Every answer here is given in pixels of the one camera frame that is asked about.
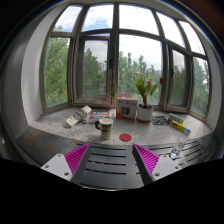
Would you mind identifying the small teal box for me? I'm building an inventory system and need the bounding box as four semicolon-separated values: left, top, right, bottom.
168;113;184;124

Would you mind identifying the bay window frame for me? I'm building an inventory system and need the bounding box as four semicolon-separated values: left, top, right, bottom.
40;0;211;120

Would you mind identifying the cream ceramic mug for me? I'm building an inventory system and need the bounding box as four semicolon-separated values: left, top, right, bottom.
95;118;113;140

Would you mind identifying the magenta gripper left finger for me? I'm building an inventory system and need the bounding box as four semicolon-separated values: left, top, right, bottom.
42;143;91;182

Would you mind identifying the clear plastic water bottle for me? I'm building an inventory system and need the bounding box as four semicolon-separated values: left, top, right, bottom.
170;133;188;160

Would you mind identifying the red and white box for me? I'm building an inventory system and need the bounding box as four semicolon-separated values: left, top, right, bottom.
116;98;138;120

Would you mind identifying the potted plant white pot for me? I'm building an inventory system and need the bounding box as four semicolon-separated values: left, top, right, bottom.
136;76;157;123

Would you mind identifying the white wrapped package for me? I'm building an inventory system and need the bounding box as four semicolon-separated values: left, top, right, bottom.
64;106;92;128

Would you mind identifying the red round coaster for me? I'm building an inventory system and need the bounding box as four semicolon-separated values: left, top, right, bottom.
119;134;132;142

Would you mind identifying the yellow box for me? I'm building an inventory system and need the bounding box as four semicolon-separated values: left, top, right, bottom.
171;121;191;135

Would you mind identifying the colourful flat box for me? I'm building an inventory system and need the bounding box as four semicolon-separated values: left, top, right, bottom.
89;111;109;124

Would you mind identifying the black patterned trivet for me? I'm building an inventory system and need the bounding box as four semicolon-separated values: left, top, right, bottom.
152;116;170;126

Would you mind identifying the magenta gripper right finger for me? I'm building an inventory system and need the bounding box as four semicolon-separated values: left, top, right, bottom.
132;144;181;185

